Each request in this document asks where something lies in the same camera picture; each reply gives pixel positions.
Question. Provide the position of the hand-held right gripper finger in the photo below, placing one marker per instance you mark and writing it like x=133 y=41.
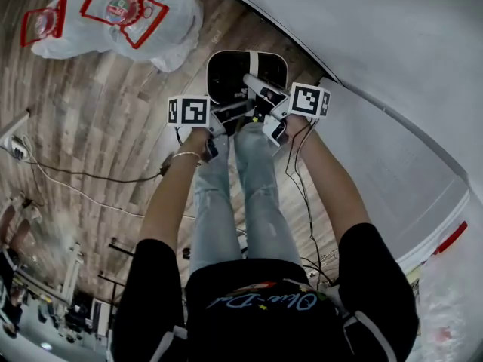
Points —
x=264 y=86

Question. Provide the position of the person's left black shoe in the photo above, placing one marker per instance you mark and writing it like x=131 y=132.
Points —
x=231 y=124

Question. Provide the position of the white tissue wad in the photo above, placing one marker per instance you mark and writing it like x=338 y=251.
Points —
x=238 y=94

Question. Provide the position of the person's left leg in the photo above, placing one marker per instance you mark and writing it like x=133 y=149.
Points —
x=213 y=202

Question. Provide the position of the white plastic bag red stripe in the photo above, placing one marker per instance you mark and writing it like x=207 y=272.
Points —
x=449 y=307

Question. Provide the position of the person's black t-shirt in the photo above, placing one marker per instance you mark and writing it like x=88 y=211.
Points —
x=264 y=323

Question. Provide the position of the person's leg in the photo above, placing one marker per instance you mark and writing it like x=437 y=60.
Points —
x=213 y=202
x=264 y=194

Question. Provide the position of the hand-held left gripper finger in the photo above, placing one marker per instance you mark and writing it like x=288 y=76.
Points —
x=232 y=107

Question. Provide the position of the white power strip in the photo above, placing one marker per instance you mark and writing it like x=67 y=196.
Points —
x=15 y=147

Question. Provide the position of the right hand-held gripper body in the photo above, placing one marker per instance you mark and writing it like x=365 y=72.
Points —
x=307 y=100

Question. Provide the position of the person's right leg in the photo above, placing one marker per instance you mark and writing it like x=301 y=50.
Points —
x=264 y=194

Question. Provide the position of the black metal stand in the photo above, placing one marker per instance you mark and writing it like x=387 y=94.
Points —
x=113 y=262

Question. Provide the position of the white table frame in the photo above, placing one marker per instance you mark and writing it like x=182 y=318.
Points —
x=71 y=273

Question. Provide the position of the person's right forearm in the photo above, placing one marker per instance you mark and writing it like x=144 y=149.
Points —
x=332 y=187

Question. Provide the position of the white plastic bags red print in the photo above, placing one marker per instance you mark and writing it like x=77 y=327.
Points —
x=151 y=32

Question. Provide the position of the person's left forearm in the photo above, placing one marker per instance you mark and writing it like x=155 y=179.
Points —
x=170 y=202

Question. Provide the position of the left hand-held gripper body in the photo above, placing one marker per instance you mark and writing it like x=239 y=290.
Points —
x=188 y=111

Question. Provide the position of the white bin with black liner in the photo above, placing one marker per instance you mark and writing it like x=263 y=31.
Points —
x=226 y=74

